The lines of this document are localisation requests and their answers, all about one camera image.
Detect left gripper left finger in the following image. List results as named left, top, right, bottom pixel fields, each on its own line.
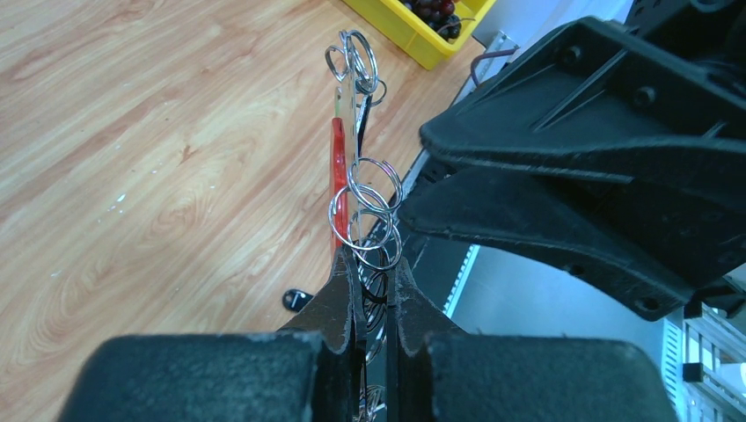
left=59, top=247, right=366, bottom=421

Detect yellow plastic fruit bin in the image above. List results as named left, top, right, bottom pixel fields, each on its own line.
left=344, top=0, right=495, bottom=70

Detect red handled metal key organizer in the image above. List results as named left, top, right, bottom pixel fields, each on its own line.
left=324, top=29, right=405, bottom=422

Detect slotted white cable duct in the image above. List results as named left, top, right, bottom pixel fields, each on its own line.
left=661, top=302, right=745, bottom=421

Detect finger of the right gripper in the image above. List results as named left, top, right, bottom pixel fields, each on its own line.
left=421, top=18, right=745, bottom=186
left=399, top=167, right=745, bottom=321

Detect purple grape bunch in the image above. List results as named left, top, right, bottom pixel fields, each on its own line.
left=399, top=0, right=462, bottom=41

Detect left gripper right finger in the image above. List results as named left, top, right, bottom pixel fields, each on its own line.
left=386, top=260, right=677, bottom=421

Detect key with black tag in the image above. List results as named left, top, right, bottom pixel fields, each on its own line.
left=282, top=288, right=314, bottom=313

